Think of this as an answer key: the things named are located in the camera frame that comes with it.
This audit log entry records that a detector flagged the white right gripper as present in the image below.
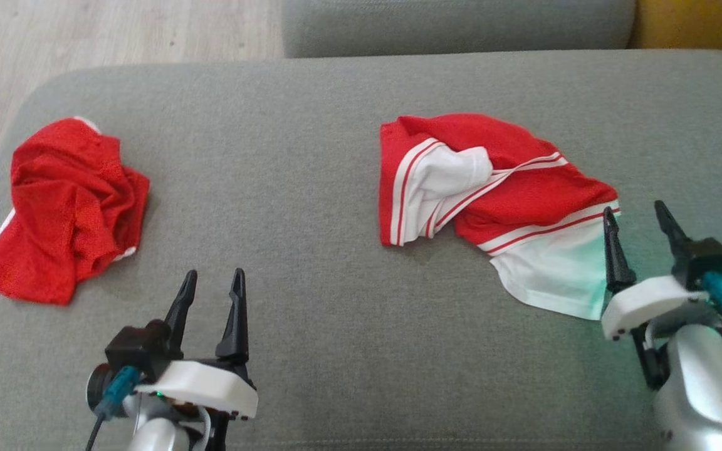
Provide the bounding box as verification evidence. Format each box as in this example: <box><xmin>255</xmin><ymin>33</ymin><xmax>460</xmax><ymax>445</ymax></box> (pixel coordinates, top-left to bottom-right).
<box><xmin>600</xmin><ymin>200</ymin><xmax>711</xmax><ymax>343</ymax></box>

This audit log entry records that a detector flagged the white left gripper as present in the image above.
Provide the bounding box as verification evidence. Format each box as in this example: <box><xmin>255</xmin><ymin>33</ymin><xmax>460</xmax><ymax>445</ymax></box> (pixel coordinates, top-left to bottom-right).
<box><xmin>135</xmin><ymin>268</ymin><xmax>259</xmax><ymax>420</ymax></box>

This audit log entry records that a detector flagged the red and white basketball jersey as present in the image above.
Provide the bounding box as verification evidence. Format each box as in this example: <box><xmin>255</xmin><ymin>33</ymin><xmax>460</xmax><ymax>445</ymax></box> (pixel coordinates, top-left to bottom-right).
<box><xmin>379</xmin><ymin>113</ymin><xmax>622</xmax><ymax>321</ymax></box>

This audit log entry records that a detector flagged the crumpled red mesh garment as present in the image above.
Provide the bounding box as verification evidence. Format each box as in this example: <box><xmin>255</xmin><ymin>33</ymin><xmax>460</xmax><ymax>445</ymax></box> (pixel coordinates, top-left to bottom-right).
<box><xmin>0</xmin><ymin>117</ymin><xmax>150</xmax><ymax>306</ymax></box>

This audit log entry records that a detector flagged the wide grey sofa seat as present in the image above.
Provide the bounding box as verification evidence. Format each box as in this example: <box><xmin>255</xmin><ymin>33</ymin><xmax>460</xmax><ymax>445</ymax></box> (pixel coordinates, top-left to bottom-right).
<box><xmin>0</xmin><ymin>49</ymin><xmax>722</xmax><ymax>451</ymax></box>

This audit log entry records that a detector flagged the yellow sofa backrest cushion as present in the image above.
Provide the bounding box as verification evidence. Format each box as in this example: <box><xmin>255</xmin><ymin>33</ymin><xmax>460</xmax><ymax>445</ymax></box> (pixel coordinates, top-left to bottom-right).
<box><xmin>627</xmin><ymin>0</ymin><xmax>722</xmax><ymax>52</ymax></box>

